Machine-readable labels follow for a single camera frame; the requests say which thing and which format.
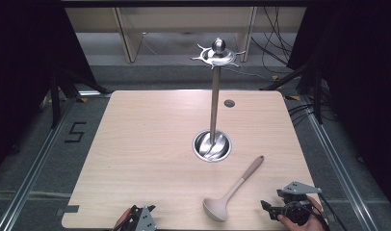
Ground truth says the person's left hand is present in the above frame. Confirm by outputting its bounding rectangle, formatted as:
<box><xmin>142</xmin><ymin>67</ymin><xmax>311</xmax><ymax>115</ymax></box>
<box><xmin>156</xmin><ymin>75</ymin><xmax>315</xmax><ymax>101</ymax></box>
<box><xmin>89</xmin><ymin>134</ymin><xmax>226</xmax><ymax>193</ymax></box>
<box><xmin>114</xmin><ymin>207</ymin><xmax>133</xmax><ymax>231</ymax></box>

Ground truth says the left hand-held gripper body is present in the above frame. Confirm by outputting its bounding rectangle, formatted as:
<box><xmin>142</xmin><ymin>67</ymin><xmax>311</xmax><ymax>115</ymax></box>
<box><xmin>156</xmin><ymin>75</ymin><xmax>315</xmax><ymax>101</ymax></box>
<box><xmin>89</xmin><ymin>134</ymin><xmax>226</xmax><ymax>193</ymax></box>
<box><xmin>127</xmin><ymin>206</ymin><xmax>158</xmax><ymax>231</ymax></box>

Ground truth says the person's right hand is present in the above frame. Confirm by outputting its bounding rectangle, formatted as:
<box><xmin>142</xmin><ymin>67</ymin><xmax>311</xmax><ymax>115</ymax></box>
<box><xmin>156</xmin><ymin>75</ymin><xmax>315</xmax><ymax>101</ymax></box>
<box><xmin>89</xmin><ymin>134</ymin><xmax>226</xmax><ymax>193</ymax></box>
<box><xmin>276</xmin><ymin>195</ymin><xmax>326</xmax><ymax>231</ymax></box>

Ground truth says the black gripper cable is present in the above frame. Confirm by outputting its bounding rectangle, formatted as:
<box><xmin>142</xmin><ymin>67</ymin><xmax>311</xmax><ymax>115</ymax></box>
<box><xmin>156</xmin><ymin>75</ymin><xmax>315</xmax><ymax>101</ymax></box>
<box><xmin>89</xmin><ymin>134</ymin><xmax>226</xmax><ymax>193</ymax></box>
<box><xmin>318</xmin><ymin>192</ymin><xmax>341</xmax><ymax>231</ymax></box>

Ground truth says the beige ladle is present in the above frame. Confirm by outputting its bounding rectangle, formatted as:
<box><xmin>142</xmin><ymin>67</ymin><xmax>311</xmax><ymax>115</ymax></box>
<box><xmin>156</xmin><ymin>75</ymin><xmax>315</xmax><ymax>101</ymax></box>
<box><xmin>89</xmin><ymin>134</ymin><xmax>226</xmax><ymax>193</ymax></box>
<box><xmin>202</xmin><ymin>155</ymin><xmax>266</xmax><ymax>223</ymax></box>

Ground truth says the black metal stand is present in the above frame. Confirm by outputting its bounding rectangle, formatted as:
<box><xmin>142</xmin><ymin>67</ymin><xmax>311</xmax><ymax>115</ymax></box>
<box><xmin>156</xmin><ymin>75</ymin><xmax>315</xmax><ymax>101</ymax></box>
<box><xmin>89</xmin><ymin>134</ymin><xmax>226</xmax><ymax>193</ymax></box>
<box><xmin>260</xmin><ymin>59</ymin><xmax>333</xmax><ymax>125</ymax></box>
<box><xmin>48</xmin><ymin>62</ymin><xmax>110</xmax><ymax>129</ymax></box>

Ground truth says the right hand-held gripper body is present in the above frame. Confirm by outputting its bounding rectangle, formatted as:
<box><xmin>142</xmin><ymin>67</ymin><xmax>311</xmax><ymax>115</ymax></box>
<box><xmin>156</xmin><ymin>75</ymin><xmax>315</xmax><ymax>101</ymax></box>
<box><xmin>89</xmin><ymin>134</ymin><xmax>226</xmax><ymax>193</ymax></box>
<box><xmin>275</xmin><ymin>180</ymin><xmax>324</xmax><ymax>226</ymax></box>

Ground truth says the bundle of black cables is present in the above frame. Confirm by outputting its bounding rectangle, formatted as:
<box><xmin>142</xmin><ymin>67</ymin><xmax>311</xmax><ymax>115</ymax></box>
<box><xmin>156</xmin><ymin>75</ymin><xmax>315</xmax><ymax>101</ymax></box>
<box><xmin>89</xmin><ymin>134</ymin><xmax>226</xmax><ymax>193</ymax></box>
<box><xmin>250</xmin><ymin>6</ymin><xmax>296</xmax><ymax>66</ymax></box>

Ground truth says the steel utensil rack stand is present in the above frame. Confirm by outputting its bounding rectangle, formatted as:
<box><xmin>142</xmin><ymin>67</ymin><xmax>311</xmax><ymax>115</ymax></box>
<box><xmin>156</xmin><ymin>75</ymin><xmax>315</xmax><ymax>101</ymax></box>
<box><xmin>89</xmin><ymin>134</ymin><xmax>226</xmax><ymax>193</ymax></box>
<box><xmin>190</xmin><ymin>37</ymin><xmax>247</xmax><ymax>163</ymax></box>

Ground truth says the dark curtain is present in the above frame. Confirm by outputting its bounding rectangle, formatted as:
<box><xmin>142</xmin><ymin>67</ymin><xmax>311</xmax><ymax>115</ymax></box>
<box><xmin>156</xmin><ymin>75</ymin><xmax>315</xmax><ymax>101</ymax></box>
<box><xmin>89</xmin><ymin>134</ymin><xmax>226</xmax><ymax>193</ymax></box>
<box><xmin>286</xmin><ymin>0</ymin><xmax>391</xmax><ymax>206</ymax></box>
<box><xmin>0</xmin><ymin>0</ymin><xmax>98</xmax><ymax>176</ymax></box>

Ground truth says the aluminium floor rail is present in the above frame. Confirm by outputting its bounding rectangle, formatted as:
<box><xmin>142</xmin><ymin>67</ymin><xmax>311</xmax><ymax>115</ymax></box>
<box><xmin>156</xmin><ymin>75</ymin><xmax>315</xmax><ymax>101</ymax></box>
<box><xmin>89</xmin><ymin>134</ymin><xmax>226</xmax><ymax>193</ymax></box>
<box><xmin>299</xmin><ymin>94</ymin><xmax>376</xmax><ymax>231</ymax></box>
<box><xmin>0</xmin><ymin>90</ymin><xmax>112</xmax><ymax>231</ymax></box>

